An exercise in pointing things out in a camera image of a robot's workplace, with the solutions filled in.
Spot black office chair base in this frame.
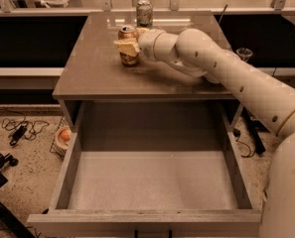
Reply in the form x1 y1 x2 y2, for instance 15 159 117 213
0 153 35 238

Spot grey cabinet counter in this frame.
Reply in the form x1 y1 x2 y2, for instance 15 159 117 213
54 12 243 132

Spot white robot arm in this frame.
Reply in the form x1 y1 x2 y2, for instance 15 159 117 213
114 29 295 238

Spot black power adapter with cable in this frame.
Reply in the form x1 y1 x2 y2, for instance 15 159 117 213
2 111 50 147

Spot wire basket with fruit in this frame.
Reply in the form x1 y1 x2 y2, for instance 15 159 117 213
50 117 72 160

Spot black bar on floor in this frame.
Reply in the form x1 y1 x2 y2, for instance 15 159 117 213
241 108 265 155

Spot green white soda can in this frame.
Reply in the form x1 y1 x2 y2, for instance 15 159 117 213
136 0 153 27

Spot open grey top drawer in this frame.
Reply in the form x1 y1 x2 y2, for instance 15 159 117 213
28 101 260 238

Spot small clear glass cup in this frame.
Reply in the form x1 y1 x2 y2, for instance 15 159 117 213
236 48 253 62

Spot orange soda can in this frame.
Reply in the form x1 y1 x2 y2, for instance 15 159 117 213
118 25 139 65

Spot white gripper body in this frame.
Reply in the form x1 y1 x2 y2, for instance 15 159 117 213
138 29 165 61

